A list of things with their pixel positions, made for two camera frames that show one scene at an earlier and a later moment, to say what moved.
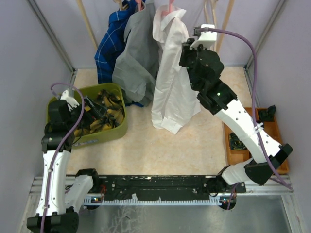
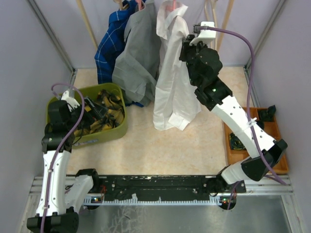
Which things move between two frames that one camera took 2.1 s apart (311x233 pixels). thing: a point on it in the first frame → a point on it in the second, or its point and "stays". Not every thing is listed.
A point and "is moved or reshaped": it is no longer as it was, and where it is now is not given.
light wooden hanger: x=213 y=3 stays
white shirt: x=174 y=100 stays
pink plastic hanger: x=165 y=12 is moved or reshaped
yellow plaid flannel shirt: x=113 y=103 stays
